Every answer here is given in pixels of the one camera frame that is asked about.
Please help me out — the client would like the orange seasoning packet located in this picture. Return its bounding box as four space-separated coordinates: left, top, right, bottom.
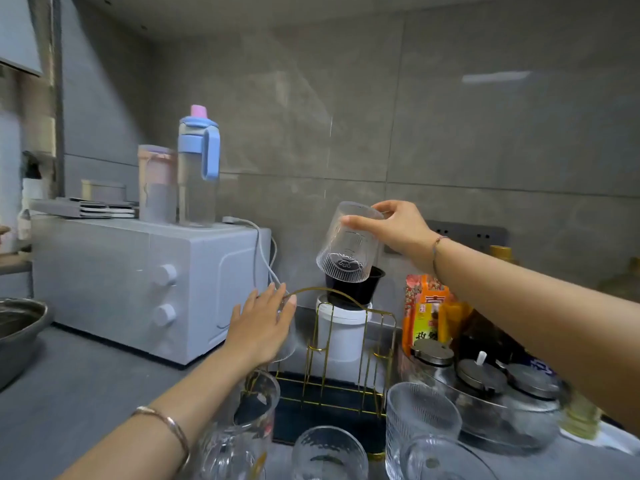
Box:
402 273 451 357

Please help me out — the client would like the white power cable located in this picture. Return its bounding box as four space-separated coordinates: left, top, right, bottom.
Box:
222 216 282 295

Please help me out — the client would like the white plastic bucket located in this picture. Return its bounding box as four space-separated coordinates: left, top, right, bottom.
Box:
315 294 373 363

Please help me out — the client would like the embossed ribbed clear glass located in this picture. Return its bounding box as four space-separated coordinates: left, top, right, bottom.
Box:
315 201 386 285

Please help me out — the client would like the person's right forearm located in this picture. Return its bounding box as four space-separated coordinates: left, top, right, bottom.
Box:
422 237 640 425

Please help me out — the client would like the tall ribbed clear glass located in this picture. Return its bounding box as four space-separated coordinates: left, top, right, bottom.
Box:
267 294 299 365

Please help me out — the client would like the gold wire cup rack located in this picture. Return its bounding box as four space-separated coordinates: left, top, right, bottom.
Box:
242 286 399 461

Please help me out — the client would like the person's right hand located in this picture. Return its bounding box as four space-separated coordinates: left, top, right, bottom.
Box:
339 199 442 277

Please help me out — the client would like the clear round condiment tray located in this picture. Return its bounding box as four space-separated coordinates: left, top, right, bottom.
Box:
399 344 571 451

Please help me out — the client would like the white paper towel sheet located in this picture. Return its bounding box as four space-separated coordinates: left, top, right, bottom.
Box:
559 419 640 457

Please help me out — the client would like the short textured glass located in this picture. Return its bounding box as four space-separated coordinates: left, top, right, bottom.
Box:
292 425 369 480

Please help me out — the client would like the glass spice jar steel lid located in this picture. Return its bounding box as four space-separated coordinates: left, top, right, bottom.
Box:
505 363 562 413
455 350 509 398
409 338 456 383

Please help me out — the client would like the cartoon cat print glass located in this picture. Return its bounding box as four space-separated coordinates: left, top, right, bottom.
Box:
399 434 499 480

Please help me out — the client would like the silver bracelet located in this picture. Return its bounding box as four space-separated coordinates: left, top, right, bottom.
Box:
131 405 192 471

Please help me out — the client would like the clear container pink lid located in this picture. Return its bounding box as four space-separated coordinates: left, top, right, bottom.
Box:
137 144 179 225

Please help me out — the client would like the penguin print glass mug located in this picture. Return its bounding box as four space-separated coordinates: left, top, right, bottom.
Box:
197 369 281 480

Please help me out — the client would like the large bottle red handle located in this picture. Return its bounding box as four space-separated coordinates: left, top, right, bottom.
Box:
597 257 640 303

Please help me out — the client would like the thin string bracelet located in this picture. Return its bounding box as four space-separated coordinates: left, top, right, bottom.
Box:
431 235 450 283

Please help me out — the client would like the grey wall socket panel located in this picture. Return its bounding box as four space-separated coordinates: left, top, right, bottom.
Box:
383 219 509 257

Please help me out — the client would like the yellow liquid bottle white cap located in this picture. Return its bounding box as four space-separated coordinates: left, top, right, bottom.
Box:
559 389 603 441

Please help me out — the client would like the dark brown glass bottle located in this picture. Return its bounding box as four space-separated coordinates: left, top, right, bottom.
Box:
457 244 526 365

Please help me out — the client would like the yellow seasoning pouch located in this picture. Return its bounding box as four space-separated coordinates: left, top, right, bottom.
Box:
439 297 473 341

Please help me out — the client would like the small ribbed clear glass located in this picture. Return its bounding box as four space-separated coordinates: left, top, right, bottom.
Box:
385 382 463 480

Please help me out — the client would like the white microwave oven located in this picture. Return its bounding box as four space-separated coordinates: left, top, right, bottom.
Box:
31 214 273 367

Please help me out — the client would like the clear jug blue lid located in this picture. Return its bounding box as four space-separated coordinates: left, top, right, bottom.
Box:
177 104 221 228

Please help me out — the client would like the stack of flat coasters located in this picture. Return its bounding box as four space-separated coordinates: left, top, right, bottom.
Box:
29 197 139 219

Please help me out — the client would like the white wall cabinet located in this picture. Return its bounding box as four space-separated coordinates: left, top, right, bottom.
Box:
0 0 43 77

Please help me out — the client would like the steel basin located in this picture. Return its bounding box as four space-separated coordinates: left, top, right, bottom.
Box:
0 297 53 391

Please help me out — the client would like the person's left hand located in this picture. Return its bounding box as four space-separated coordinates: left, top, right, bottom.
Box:
222 282 299 371

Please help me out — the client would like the person's left forearm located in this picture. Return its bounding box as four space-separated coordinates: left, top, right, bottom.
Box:
57 344 261 480

